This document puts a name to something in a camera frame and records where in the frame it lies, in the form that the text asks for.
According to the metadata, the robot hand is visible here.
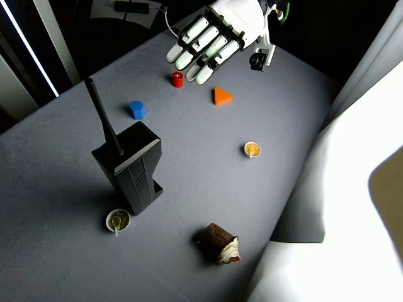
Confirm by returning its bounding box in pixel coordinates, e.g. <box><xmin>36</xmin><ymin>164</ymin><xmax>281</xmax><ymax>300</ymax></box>
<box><xmin>166</xmin><ymin>0</ymin><xmax>267</xmax><ymax>86</ymax></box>

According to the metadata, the orange triangle block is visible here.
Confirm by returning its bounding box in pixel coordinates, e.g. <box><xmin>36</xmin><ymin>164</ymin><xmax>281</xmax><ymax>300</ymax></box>
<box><xmin>212</xmin><ymin>87</ymin><xmax>233</xmax><ymax>106</ymax></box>

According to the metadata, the black box device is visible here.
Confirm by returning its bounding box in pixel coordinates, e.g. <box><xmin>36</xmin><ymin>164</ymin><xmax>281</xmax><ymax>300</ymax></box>
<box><xmin>113</xmin><ymin>0</ymin><xmax>150</xmax><ymax>14</ymax></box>

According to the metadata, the toy bowl orange soup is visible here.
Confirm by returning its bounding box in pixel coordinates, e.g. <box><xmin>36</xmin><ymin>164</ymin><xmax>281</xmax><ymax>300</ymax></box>
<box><xmin>244</xmin><ymin>142</ymin><xmax>262</xmax><ymax>160</ymax></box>

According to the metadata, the blue hexagon block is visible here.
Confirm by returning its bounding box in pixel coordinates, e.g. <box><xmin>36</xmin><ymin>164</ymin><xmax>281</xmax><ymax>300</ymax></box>
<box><xmin>128</xmin><ymin>100</ymin><xmax>146</xmax><ymax>121</ymax></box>

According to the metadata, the grey table cloth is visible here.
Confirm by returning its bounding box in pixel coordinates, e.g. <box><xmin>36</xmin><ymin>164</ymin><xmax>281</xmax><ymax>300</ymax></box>
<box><xmin>0</xmin><ymin>9</ymin><xmax>341</xmax><ymax>302</ymax></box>

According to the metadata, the white light bar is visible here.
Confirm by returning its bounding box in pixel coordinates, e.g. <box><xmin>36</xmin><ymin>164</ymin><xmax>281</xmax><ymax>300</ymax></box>
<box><xmin>0</xmin><ymin>0</ymin><xmax>60</xmax><ymax>98</ymax></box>

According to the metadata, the brown toy cupcake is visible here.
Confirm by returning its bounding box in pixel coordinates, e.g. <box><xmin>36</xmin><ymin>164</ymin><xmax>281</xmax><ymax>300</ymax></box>
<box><xmin>196</xmin><ymin>222</ymin><xmax>242</xmax><ymax>265</ymax></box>

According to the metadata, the white backdrop cloth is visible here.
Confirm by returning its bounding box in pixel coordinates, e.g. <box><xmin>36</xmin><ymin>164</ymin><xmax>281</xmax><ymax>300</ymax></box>
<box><xmin>245</xmin><ymin>0</ymin><xmax>403</xmax><ymax>302</ymax></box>

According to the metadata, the toy bowl green soup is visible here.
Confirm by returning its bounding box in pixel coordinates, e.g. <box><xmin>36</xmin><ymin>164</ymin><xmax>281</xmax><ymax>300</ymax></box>
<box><xmin>105</xmin><ymin>208</ymin><xmax>132</xmax><ymax>237</ymax></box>

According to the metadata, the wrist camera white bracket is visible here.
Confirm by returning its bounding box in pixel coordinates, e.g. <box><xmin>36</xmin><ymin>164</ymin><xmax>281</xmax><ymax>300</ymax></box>
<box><xmin>249</xmin><ymin>9</ymin><xmax>276</xmax><ymax>72</ymax></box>

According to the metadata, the thin white cable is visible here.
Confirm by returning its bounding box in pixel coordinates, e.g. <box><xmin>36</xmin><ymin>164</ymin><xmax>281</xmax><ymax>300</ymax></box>
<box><xmin>159</xmin><ymin>6</ymin><xmax>181</xmax><ymax>36</ymax></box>

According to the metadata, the white frame post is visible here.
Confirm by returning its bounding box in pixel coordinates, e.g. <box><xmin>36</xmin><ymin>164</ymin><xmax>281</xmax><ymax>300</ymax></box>
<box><xmin>31</xmin><ymin>0</ymin><xmax>81</xmax><ymax>86</ymax></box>

